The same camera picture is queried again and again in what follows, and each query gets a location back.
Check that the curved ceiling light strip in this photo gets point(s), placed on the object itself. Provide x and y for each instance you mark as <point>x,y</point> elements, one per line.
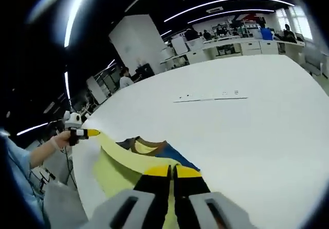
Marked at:
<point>231,0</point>
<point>244,10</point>

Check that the person's left hand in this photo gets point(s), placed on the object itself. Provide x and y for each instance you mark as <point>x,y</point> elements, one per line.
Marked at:
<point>61,141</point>

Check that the blue storage box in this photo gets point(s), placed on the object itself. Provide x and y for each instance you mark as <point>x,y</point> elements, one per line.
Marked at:
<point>266,34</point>

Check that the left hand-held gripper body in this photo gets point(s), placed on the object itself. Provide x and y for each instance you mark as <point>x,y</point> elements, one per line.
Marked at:
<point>73,119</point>

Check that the operator's arm in blue sleeve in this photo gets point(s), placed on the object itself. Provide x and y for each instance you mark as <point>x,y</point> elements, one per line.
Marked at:
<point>15,167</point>

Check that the white worn device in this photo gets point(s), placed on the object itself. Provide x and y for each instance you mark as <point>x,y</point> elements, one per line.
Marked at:
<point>46,177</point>

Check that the yellow blue grey garment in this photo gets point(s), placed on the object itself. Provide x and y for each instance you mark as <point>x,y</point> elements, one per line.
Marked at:
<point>113,170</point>

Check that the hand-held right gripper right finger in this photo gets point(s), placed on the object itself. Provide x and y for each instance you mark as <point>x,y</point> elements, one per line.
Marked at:
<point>226,213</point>

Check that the white counter desks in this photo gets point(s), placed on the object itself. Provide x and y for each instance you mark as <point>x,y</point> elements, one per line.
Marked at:
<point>231,46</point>

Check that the person's grey trousers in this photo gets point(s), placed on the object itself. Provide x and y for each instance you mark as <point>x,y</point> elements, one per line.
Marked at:
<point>64,206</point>

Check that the white board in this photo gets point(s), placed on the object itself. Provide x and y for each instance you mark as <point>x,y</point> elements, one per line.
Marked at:
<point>179,46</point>

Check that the long ceiling light strip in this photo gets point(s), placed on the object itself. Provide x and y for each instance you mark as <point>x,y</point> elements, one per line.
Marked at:
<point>77,10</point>

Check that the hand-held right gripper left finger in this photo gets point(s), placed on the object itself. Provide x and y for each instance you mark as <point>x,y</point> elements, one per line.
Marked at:
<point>115,213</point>

